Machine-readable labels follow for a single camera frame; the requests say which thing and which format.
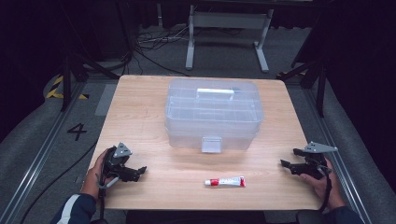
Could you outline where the grey metal desk frame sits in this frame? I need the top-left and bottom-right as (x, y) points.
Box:
(185, 4), (275, 74)

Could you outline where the person's right hand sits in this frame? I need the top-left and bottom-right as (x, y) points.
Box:
(300, 158), (347, 210)

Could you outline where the black floor cable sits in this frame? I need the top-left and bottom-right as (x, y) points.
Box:
(20, 139), (99, 224)

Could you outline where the yellow and black floor tape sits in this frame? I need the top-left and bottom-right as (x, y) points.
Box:
(46, 75), (90, 101)

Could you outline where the bundle of floor cables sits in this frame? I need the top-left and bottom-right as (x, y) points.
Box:
(134, 26), (191, 77)

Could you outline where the aluminium floor rail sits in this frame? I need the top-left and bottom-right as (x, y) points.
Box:
(303, 87), (375, 224)
(0, 80), (88, 224)

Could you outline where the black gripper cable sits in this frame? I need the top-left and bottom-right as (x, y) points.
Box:
(318, 172), (332, 213)
(97, 174), (106, 222)

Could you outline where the black metal stand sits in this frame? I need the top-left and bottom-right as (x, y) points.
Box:
(60, 46), (120, 113)
(276, 59), (328, 119)

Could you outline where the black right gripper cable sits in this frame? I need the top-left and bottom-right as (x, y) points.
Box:
(318, 172), (332, 213)

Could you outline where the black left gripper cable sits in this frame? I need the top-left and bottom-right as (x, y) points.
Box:
(97, 174), (106, 222)

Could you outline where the red and white ointment tube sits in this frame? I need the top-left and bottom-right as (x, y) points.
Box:
(204, 175), (247, 188)

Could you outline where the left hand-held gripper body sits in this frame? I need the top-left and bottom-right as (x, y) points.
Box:
(102, 142), (138, 182)

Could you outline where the person's left hand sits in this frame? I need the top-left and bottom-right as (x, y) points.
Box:
(81, 149), (115, 200)

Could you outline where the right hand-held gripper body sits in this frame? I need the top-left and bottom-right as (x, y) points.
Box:
(292, 141), (339, 181)

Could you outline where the clear plastic storage box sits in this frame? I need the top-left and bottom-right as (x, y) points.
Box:
(163, 77), (265, 154)

